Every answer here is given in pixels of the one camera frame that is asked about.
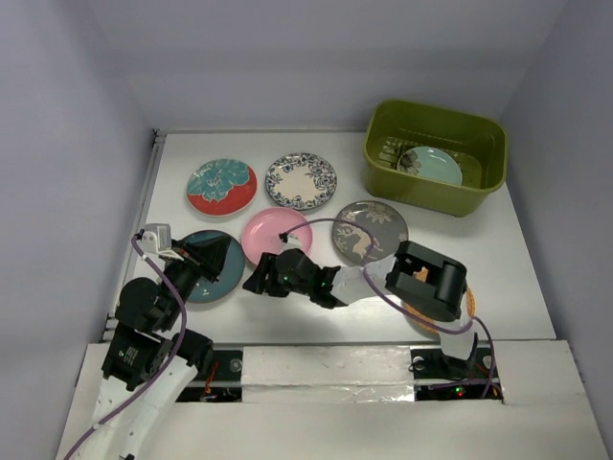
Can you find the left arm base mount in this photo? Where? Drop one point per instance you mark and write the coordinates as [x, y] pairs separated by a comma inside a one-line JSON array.
[[221, 384]]

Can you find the green plastic bin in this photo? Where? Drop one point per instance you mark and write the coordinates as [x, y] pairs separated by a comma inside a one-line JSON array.
[[479, 146]]

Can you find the dark teal plate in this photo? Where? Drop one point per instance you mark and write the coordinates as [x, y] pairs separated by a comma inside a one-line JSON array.
[[206, 291]]

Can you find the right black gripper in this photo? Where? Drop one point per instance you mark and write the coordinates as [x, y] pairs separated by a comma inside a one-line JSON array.
[[259, 279]]

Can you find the white foil covered bar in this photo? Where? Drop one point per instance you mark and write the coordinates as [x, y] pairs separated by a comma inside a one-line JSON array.
[[327, 374]]

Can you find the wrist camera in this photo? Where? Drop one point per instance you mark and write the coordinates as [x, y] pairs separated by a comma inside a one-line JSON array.
[[290, 241], [154, 239]]

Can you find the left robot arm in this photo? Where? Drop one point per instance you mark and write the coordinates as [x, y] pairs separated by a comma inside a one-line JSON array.
[[152, 355]]

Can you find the mint green flower plate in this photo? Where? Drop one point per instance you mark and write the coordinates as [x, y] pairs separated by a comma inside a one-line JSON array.
[[430, 163]]

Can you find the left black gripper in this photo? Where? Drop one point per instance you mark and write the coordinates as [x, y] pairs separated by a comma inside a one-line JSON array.
[[211, 256]]

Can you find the grey deer plate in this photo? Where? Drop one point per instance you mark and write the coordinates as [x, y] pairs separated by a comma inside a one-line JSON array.
[[367, 231]]

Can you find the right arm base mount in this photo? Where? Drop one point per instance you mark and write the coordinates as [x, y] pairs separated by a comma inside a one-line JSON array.
[[437, 381]]

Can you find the orange woven round plate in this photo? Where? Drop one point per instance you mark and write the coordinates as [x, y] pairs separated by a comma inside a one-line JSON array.
[[426, 323]]

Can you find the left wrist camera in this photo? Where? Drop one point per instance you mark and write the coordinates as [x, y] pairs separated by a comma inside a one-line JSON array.
[[154, 239]]

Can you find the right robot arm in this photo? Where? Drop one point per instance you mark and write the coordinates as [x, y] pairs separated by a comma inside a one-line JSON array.
[[415, 280]]

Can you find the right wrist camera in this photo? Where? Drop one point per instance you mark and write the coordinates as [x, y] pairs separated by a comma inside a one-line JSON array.
[[290, 241]]

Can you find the blue white floral plate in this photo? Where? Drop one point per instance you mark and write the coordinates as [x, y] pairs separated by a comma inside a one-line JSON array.
[[301, 181]]

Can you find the red teal floral plate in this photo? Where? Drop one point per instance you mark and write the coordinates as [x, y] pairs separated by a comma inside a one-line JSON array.
[[221, 187]]

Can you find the pink plastic plate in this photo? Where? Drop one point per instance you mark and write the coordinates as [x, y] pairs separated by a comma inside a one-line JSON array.
[[261, 232]]

